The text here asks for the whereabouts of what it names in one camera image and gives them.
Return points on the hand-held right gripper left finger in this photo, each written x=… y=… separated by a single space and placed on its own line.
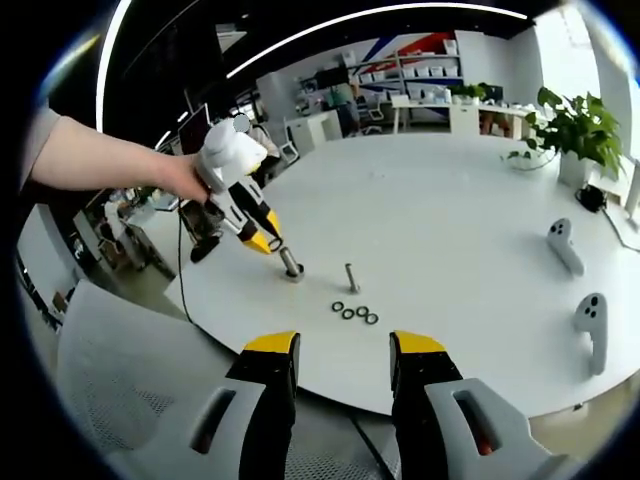
x=215 y=440

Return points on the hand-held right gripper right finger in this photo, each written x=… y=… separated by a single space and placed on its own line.
x=440 y=440

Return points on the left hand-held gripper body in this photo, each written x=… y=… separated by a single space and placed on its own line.
x=230 y=150

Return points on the large dark steel washer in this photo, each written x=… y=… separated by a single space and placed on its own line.
x=270 y=244

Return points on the large threaded steel stud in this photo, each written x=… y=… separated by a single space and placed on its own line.
x=290 y=262

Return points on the thin threaded steel stud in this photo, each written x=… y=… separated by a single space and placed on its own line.
x=352 y=277

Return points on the person's left hand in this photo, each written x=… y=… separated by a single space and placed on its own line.
x=185 y=177

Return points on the computer monitor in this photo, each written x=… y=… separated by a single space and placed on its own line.
x=192 y=132

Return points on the black rounded object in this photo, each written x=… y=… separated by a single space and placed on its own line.
x=205 y=250

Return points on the white mesh office chair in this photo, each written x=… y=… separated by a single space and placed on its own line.
x=125 y=360

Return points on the white ceiling light strip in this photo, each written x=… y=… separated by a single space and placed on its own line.
x=107 y=65
x=375 y=12

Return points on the white handheld controller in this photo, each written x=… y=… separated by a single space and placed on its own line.
x=565 y=245
x=592 y=330

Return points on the white storage shelves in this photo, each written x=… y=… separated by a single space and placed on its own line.
x=420 y=70

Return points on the white background desk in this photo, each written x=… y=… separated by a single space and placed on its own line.
x=460 y=112

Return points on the black power adapter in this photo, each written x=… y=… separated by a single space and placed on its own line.
x=592 y=199

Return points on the potted green plant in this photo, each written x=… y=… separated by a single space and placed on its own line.
x=575 y=165

